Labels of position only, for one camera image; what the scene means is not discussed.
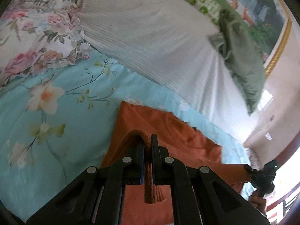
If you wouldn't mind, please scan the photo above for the green pillow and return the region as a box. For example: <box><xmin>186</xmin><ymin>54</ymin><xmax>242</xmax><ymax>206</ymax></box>
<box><xmin>209</xmin><ymin>9</ymin><xmax>266</xmax><ymax>115</ymax></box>

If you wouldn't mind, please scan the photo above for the white striped quilt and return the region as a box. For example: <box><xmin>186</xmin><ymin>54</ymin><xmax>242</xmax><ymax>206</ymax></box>
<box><xmin>77</xmin><ymin>0</ymin><xmax>258</xmax><ymax>143</ymax></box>

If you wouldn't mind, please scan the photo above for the orange knit sweater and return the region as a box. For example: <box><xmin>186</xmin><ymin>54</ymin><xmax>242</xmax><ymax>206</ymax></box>
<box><xmin>101</xmin><ymin>102</ymin><xmax>250</xmax><ymax>224</ymax></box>

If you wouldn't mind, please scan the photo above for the light blue floral bedsheet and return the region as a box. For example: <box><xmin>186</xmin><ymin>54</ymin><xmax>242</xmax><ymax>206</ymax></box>
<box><xmin>1</xmin><ymin>50</ymin><xmax>249</xmax><ymax>221</ymax></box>

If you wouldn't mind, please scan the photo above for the framed landscape painting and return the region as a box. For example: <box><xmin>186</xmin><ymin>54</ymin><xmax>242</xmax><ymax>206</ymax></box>
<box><xmin>185</xmin><ymin>0</ymin><xmax>292</xmax><ymax>76</ymax></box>

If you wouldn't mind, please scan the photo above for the pink floral pillow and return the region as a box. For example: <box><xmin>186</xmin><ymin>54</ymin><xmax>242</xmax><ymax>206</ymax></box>
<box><xmin>1</xmin><ymin>0</ymin><xmax>91</xmax><ymax>86</ymax></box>

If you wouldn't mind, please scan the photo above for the person's right hand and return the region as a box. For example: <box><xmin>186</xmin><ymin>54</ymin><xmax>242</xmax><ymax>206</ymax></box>
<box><xmin>248</xmin><ymin>191</ymin><xmax>266</xmax><ymax>216</ymax></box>

